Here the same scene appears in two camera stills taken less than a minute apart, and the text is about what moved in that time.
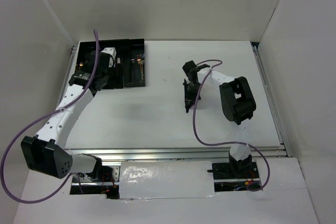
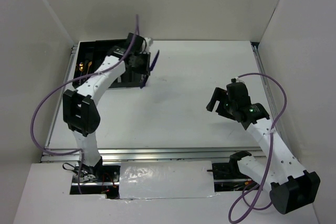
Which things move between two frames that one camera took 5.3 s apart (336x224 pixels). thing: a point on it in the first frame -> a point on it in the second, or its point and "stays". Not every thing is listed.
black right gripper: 188,97 -> 221,95
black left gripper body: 111,81 -> 142,63
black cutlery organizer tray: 130,59 stays
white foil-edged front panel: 169,179 stays
